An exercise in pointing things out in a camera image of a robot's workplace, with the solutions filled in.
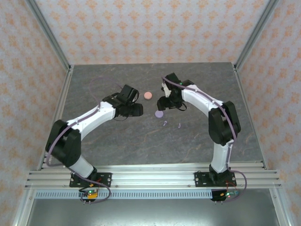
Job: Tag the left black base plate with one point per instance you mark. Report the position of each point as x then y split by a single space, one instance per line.
105 179

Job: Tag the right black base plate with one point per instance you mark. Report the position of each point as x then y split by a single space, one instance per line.
201 179

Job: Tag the aluminium table edge rail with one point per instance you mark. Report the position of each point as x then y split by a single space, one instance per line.
152 166

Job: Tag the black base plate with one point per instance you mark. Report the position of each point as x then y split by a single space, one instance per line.
105 179
201 179

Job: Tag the aluminium lower frame post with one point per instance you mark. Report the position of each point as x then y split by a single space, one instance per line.
279 209
23 209

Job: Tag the aluminium upright frame post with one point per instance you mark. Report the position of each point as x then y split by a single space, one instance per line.
47 30
257 31

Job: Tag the pink round earbud case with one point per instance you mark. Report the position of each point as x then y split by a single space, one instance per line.
148 95

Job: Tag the grey metal sheet panel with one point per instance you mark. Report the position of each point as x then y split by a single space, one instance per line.
152 212

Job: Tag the aluminium side rail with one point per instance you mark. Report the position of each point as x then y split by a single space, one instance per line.
249 113
58 113

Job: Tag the purple round earbud case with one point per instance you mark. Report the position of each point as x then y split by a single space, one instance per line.
159 114

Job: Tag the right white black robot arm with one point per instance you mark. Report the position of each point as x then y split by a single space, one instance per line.
200 99

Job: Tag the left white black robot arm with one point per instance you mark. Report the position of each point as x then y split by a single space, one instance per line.
94 115

